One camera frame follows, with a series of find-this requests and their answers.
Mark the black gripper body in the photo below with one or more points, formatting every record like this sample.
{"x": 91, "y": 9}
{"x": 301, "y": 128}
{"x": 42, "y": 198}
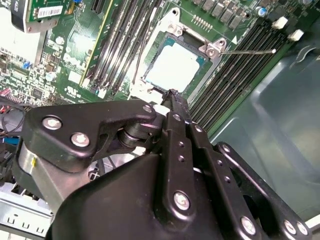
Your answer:
{"x": 112, "y": 205}

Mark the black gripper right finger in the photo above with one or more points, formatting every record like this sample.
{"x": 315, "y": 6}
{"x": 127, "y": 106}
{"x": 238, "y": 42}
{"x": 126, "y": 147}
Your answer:
{"x": 225, "y": 190}

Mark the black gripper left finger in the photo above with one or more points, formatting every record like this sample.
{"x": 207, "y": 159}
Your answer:
{"x": 75, "y": 125}

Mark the metal socket cover frame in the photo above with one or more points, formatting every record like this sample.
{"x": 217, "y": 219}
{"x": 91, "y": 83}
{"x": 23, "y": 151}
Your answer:
{"x": 140, "y": 93}

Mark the thin metal locking lever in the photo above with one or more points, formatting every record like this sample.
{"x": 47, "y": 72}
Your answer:
{"x": 139, "y": 60}
{"x": 250, "y": 51}

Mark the silver square CPU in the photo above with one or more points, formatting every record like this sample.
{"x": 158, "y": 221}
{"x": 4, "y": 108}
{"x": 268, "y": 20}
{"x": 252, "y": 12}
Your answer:
{"x": 177, "y": 65}

